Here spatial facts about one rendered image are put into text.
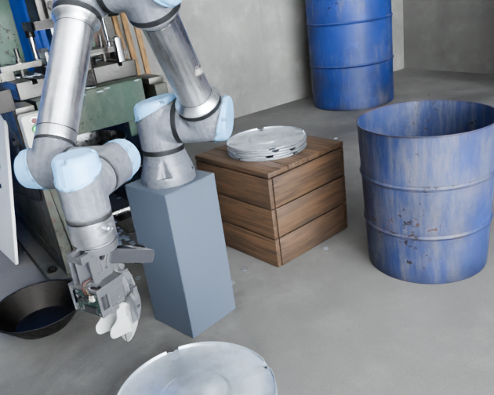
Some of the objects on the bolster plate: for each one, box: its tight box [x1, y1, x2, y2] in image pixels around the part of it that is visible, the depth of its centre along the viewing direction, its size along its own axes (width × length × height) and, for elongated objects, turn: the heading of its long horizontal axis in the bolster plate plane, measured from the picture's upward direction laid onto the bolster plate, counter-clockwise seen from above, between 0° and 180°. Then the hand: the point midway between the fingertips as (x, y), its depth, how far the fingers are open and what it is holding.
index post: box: [112, 35, 125, 62], centre depth 204 cm, size 3×3×10 cm
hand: (128, 331), depth 100 cm, fingers closed
